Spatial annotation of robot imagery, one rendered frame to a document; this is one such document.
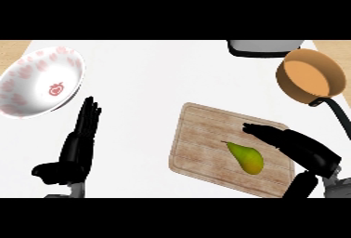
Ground green pear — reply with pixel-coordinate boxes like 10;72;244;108
221;140;265;176

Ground grey and black appliance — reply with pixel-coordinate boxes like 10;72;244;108
225;39;305;59

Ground white bowl with pink print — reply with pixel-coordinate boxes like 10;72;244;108
0;46;87;120

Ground orange pot with black handle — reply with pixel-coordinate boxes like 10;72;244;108
274;47;351;140

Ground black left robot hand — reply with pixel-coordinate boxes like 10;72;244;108
29;96;103;186

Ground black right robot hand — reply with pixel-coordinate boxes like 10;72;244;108
242;122;342;199

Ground wooden cutting board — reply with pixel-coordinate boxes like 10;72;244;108
166;101;296;199

